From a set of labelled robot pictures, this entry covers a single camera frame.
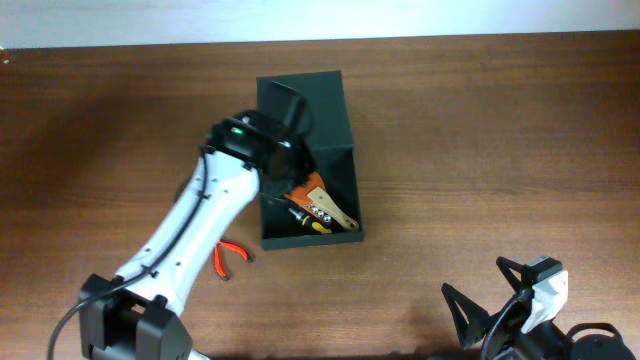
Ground orange socket bit holder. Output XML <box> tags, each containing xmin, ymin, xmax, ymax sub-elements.
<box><xmin>301</xmin><ymin>203</ymin><xmax>332</xmax><ymax>224</ymax></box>

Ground orange scraper wooden handle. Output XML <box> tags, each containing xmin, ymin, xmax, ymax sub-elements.
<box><xmin>284</xmin><ymin>172</ymin><xmax>360</xmax><ymax>232</ymax></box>

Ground yellow black stubby screwdriver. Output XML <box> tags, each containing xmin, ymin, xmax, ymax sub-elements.
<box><xmin>288</xmin><ymin>208</ymin><xmax>332</xmax><ymax>235</ymax></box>

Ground dark green open box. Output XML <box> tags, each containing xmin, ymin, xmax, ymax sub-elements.
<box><xmin>257</xmin><ymin>70</ymin><xmax>365</xmax><ymax>250</ymax></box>

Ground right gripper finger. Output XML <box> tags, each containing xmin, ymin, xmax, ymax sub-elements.
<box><xmin>441</xmin><ymin>283</ymin><xmax>492</xmax><ymax>350</ymax></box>
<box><xmin>496</xmin><ymin>256</ymin><xmax>523</xmax><ymax>294</ymax></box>

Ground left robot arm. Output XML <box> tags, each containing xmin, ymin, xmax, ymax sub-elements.
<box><xmin>72</xmin><ymin>82</ymin><xmax>315</xmax><ymax>360</ymax></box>

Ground red handled side cutters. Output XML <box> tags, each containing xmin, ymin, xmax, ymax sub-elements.
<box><xmin>213</xmin><ymin>239</ymin><xmax>254</xmax><ymax>282</ymax></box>

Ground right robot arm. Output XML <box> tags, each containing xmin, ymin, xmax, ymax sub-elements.
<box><xmin>441</xmin><ymin>256</ymin><xmax>635</xmax><ymax>360</ymax></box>

